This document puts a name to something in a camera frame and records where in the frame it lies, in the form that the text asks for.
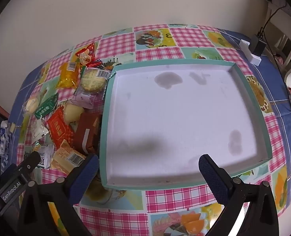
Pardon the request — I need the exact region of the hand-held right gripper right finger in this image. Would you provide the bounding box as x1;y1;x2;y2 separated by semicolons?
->
198;154;280;236

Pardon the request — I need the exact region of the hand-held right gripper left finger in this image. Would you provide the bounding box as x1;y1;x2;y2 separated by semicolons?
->
18;153;100;236

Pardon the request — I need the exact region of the orange barcode cracker packet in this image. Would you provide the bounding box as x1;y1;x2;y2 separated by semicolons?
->
49;140;87;171

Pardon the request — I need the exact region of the white packet with black print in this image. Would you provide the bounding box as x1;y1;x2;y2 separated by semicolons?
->
36;145;55;170

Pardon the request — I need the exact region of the red-orange snack packet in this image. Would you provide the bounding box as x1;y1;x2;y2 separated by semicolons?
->
47;108;74;148

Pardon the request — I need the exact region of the white packet with magenta print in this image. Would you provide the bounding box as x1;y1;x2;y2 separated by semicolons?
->
27;119;50;145

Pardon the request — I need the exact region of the pale bun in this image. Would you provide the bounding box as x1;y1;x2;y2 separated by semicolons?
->
63;102;84;123

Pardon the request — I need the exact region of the teal-rimmed white tray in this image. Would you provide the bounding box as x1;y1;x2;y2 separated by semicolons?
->
99;59;273;191

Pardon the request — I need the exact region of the green snack packet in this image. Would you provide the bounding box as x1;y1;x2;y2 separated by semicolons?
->
34;95;58;118

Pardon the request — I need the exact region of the clear packet of small buns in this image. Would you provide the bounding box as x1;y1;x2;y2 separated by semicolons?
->
22;96;41;115

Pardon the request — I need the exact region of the crumpled blue white packet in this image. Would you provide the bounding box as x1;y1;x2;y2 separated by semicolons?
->
0;120;13;168

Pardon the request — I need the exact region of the yellow snack packet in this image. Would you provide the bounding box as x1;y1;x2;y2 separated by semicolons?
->
57;54;81;89

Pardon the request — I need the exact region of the red cartoon snack packet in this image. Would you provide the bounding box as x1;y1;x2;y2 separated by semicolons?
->
75;41;103;67

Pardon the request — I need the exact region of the white power strip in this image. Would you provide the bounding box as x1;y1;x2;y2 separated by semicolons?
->
239;39;261;66

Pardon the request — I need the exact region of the black charger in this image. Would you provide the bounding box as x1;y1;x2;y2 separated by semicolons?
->
249;35;267;57

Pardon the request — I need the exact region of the pink checked fruit-print tablecloth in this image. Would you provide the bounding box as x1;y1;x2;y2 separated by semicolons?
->
16;24;290;236

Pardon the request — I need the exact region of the white cable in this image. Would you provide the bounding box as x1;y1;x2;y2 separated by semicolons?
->
218;29;242;42

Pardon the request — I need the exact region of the black cable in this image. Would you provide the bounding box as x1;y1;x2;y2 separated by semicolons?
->
257;2;287;38

